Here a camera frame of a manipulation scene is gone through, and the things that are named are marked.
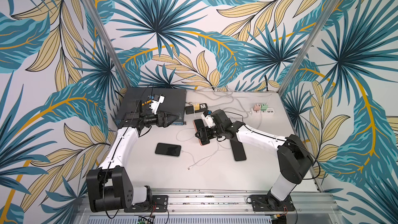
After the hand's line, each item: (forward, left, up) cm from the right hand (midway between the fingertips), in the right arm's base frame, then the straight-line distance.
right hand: (192, 142), depth 82 cm
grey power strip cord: (+41, -31, -11) cm, 53 cm away
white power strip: (+26, -53, -9) cm, 59 cm away
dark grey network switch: (+38, +13, -10) cm, 41 cm away
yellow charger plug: (+28, -3, -5) cm, 28 cm away
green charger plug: (+26, -48, -5) cm, 55 cm away
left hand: (+7, +9, +14) cm, 17 cm away
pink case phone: (+10, -3, +1) cm, 11 cm away
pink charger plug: (+26, -43, -4) cm, 50 cm away
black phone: (-1, -26, -10) cm, 28 cm away
